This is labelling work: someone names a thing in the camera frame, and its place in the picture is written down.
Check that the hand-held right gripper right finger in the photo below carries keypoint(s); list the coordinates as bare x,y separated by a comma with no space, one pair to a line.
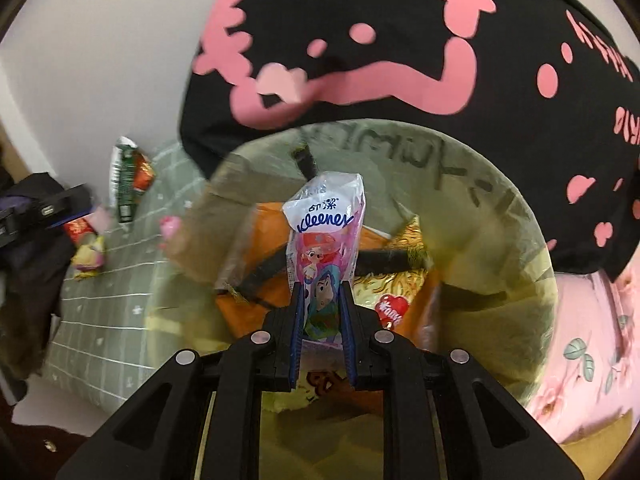
346,332

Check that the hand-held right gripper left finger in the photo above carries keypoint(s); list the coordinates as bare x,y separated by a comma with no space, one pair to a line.
295,332

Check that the cartoon print tissue packet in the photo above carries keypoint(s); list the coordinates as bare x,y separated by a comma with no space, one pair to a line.
320,240

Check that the translucent yellow plastic bag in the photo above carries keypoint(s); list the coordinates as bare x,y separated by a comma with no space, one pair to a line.
500,240

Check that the orange snack packet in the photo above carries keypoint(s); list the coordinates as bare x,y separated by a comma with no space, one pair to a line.
250,305

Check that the yellow snack packet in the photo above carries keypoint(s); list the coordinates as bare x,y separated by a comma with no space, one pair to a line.
89,257

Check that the gold packet with red heart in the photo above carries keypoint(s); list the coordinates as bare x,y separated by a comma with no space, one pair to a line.
400,280

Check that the green snack packet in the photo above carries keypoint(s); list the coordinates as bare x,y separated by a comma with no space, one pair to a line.
125,185

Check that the dark clothes pile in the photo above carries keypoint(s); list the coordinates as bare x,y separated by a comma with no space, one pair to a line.
30,300

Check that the green grid bedsheet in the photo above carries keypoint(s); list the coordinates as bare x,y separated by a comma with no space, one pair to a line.
100,310

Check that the pink soft object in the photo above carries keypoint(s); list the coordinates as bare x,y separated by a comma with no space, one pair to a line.
170,227

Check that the pink floral blanket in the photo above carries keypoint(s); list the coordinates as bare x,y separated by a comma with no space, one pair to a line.
575,320

